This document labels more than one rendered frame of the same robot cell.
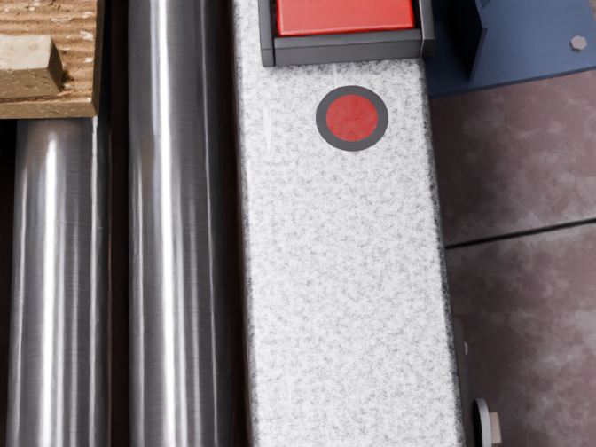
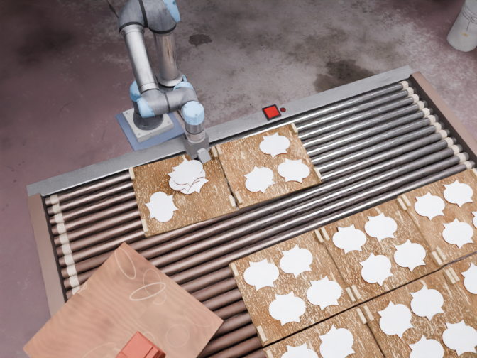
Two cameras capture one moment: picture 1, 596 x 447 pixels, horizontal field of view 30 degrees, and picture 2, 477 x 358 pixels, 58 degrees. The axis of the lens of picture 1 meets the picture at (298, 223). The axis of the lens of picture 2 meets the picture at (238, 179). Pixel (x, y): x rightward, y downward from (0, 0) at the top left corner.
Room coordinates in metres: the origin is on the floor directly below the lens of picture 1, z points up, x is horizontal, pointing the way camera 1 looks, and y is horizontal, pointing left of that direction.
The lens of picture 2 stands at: (1.01, 1.15, 2.66)
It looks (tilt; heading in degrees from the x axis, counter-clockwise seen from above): 61 degrees down; 244
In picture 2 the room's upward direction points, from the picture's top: 4 degrees clockwise
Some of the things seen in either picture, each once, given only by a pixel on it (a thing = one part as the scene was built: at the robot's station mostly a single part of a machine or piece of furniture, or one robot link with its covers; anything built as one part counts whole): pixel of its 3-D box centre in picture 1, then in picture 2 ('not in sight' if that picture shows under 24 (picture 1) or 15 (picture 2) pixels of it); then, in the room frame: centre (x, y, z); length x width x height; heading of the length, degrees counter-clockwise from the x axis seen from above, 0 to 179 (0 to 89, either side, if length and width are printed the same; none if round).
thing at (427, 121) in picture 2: not in sight; (267, 177); (0.45, 0.31, 0.90); 1.95 x 0.05 x 0.05; 1
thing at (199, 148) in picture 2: not in sight; (198, 145); (0.75, 0.23, 1.23); 0.12 x 0.09 x 0.16; 101
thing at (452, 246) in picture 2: not in sight; (457, 213); (-0.27, 0.80, 0.94); 0.41 x 0.35 x 0.04; 0
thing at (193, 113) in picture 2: not in sight; (194, 116); (0.75, 0.20, 1.38); 0.09 x 0.08 x 0.11; 87
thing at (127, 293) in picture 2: not in sight; (125, 334); (1.23, 0.77, 1.03); 0.50 x 0.50 x 0.02; 31
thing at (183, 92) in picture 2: not in sight; (182, 99); (0.76, 0.10, 1.38); 0.11 x 0.11 x 0.08; 87
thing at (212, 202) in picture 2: not in sight; (182, 190); (0.84, 0.24, 0.93); 0.41 x 0.35 x 0.02; 176
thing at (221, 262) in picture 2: not in sight; (295, 233); (0.44, 0.61, 0.90); 1.95 x 0.05 x 0.05; 1
